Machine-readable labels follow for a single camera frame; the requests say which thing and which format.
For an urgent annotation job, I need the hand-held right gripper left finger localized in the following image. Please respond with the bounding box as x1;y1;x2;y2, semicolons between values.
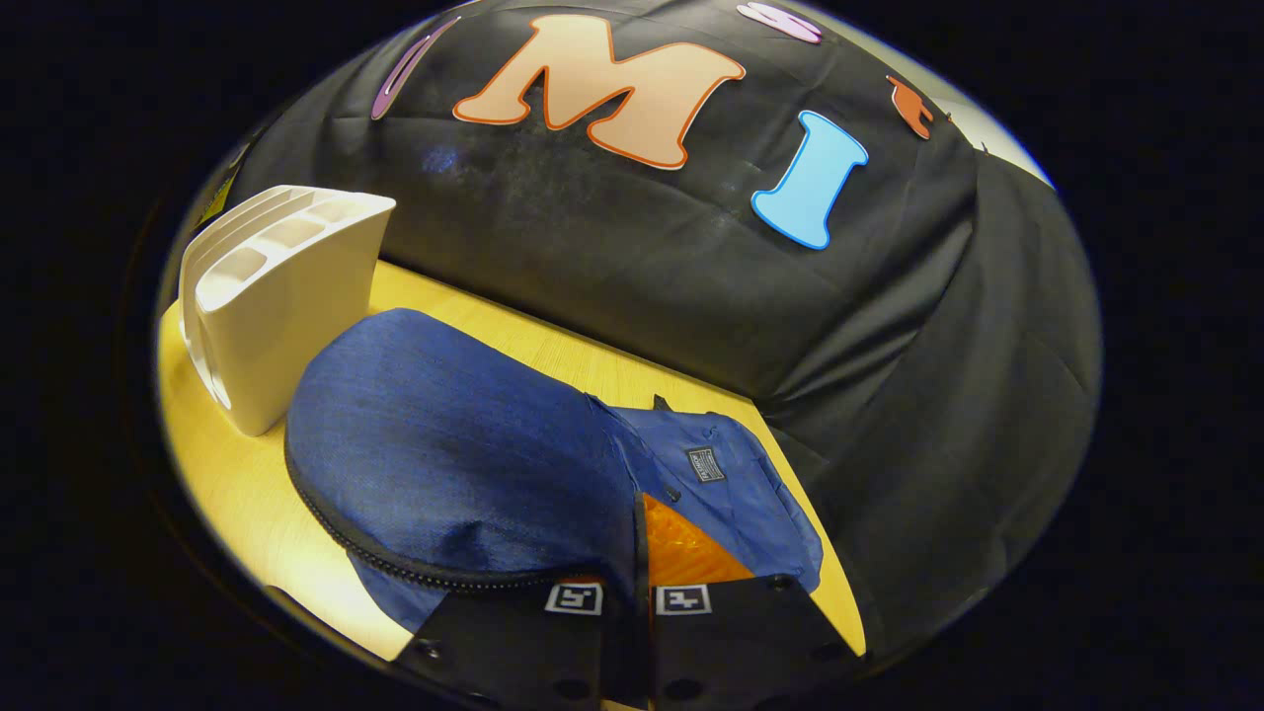
393;576;650;711

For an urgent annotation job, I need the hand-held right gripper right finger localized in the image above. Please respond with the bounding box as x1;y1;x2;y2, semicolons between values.
642;492;868;711

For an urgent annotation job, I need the blue schoolbag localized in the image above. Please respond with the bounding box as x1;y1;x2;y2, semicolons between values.
283;307;826;635

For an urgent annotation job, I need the white plastic bookshelf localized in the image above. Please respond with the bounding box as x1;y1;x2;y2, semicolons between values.
178;185;397;438

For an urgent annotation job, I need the black backdrop cloth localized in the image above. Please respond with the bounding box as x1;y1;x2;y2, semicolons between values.
232;0;1103;661

